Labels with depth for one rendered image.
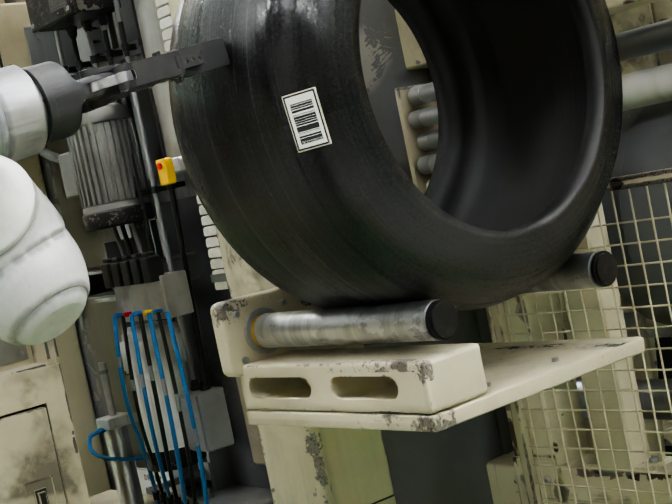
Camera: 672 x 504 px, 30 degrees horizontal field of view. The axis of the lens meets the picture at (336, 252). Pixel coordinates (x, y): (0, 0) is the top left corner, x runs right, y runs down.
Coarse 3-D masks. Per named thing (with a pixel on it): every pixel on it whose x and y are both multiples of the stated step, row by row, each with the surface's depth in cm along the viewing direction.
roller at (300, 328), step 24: (288, 312) 157; (312, 312) 153; (336, 312) 149; (360, 312) 145; (384, 312) 141; (408, 312) 138; (432, 312) 135; (456, 312) 137; (264, 336) 159; (288, 336) 155; (312, 336) 152; (336, 336) 148; (360, 336) 145; (384, 336) 142; (408, 336) 138; (432, 336) 136
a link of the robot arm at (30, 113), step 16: (0, 80) 115; (16, 80) 116; (32, 80) 117; (0, 96) 114; (16, 96) 115; (32, 96) 116; (0, 112) 114; (16, 112) 115; (32, 112) 116; (0, 128) 114; (16, 128) 115; (32, 128) 116; (0, 144) 114; (16, 144) 116; (32, 144) 117; (16, 160) 118
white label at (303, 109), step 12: (288, 96) 128; (300, 96) 128; (312, 96) 127; (288, 108) 129; (300, 108) 128; (312, 108) 128; (300, 120) 129; (312, 120) 128; (324, 120) 127; (300, 132) 129; (312, 132) 128; (324, 132) 128; (300, 144) 129; (312, 144) 129; (324, 144) 128
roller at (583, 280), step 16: (576, 256) 155; (592, 256) 153; (608, 256) 154; (560, 272) 156; (576, 272) 154; (592, 272) 152; (608, 272) 153; (544, 288) 160; (560, 288) 158; (576, 288) 156
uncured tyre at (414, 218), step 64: (192, 0) 143; (256, 0) 131; (320, 0) 129; (448, 0) 175; (512, 0) 170; (576, 0) 155; (256, 64) 131; (320, 64) 128; (448, 64) 176; (512, 64) 175; (576, 64) 166; (192, 128) 142; (256, 128) 132; (448, 128) 176; (512, 128) 176; (576, 128) 166; (256, 192) 137; (320, 192) 131; (384, 192) 132; (448, 192) 174; (512, 192) 172; (576, 192) 150; (256, 256) 146; (320, 256) 138; (384, 256) 135; (448, 256) 137; (512, 256) 143
